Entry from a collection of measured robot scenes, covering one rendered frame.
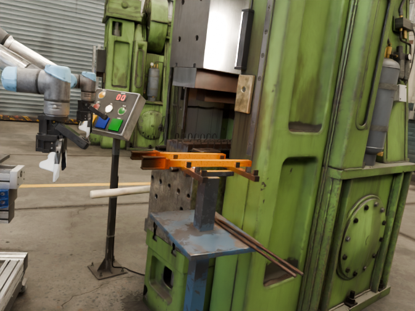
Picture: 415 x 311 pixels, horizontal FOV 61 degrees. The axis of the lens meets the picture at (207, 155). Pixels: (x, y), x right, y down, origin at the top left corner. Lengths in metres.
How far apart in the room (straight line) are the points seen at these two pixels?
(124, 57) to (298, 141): 5.33
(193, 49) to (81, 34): 8.07
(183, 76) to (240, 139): 0.44
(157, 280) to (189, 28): 1.38
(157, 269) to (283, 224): 0.76
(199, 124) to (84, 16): 7.93
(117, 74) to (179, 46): 4.86
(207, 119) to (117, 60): 4.70
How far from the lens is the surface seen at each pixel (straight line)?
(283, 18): 1.61
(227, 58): 1.81
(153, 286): 2.15
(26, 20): 9.70
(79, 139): 1.20
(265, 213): 1.67
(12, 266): 2.24
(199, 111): 2.12
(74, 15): 9.80
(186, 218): 1.50
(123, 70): 6.73
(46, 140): 1.21
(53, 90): 1.19
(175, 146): 1.87
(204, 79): 1.79
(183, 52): 1.87
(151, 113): 6.69
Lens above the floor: 1.27
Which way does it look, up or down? 10 degrees down
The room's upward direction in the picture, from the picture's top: 7 degrees clockwise
